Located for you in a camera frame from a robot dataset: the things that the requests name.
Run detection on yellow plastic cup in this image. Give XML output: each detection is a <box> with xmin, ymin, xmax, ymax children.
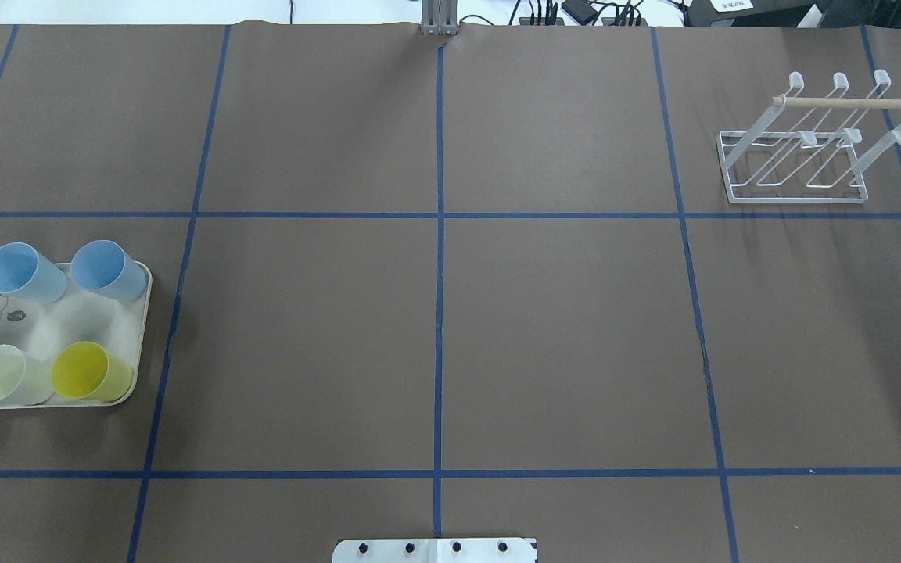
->
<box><xmin>50</xmin><ymin>341</ymin><xmax>135</xmax><ymax>403</ymax></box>

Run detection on cream plastic tray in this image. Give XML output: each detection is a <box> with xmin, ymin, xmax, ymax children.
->
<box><xmin>0</xmin><ymin>263</ymin><xmax>153</xmax><ymax>410</ymax></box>

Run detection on brown paper table cover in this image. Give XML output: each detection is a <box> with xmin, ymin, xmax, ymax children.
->
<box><xmin>0</xmin><ymin>21</ymin><xmax>901</xmax><ymax>562</ymax></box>

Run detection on grey aluminium frame post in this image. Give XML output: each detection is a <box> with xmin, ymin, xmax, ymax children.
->
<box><xmin>421</xmin><ymin>0</ymin><xmax>460</xmax><ymax>36</ymax></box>

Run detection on black cables and hubs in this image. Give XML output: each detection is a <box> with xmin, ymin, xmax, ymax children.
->
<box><xmin>458</xmin><ymin>0</ymin><xmax>690</xmax><ymax>27</ymax></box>

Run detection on white wire cup rack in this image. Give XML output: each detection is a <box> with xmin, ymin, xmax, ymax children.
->
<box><xmin>716</xmin><ymin>69</ymin><xmax>901</xmax><ymax>206</ymax></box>

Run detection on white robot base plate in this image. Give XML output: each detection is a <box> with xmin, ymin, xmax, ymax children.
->
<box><xmin>332</xmin><ymin>537</ymin><xmax>539</xmax><ymax>562</ymax></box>

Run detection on pale cream plastic cup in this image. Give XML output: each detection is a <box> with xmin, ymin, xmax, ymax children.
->
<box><xmin>0</xmin><ymin>343</ymin><xmax>53</xmax><ymax>407</ymax></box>

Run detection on light blue plastic cup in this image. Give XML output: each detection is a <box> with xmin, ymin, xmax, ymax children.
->
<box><xmin>0</xmin><ymin>242</ymin><xmax>68</xmax><ymax>304</ymax></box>

